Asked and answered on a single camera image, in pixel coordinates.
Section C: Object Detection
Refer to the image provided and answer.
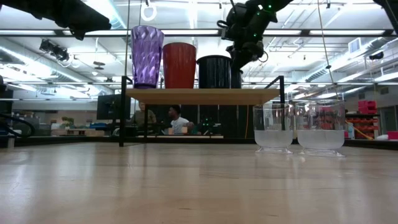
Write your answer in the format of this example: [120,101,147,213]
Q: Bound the black aluminium rig frame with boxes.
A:
[0,136,398,151]

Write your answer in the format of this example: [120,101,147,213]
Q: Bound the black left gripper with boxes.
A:
[29,0,112,40]

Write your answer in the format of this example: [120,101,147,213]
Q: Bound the wooden shelf black metal legs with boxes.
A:
[119,75,287,149]

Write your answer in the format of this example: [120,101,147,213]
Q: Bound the black cable loop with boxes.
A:
[0,113,37,139]

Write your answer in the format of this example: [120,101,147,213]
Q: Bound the black ceiling fixture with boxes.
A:
[248,41,269,63]
[39,39,70,62]

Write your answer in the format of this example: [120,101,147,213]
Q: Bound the purple faceted plastic tumbler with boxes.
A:
[130,25,165,90]

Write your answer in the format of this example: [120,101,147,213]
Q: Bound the black mug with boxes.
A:
[196,58,233,89]
[197,55,233,60]

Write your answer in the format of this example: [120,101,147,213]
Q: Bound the person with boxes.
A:
[132,101,157,127]
[167,105,195,135]

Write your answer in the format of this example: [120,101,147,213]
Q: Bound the yellow vertical cable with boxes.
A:
[244,105,250,139]

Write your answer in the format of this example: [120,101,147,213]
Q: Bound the white hanging ring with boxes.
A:
[140,0,159,22]

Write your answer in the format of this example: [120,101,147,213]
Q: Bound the red mug white inside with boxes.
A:
[162,42,198,90]

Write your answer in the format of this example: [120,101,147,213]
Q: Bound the black monitor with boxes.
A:
[96,94,131,121]

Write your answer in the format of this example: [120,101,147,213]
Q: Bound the black partition panels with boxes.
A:
[146,105,259,139]

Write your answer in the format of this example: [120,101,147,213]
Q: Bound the green potted plant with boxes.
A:
[60,116,76,129]

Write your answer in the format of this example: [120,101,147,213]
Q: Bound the clear plastic footed cup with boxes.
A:
[252,102,295,155]
[294,99,346,157]

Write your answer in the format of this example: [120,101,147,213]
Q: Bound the yellow hanging cable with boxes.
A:
[316,0,374,141]

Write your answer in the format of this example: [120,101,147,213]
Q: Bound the rack with red bins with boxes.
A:
[345,100,382,141]

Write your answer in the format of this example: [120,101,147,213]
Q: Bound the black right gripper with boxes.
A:
[228,32,259,89]

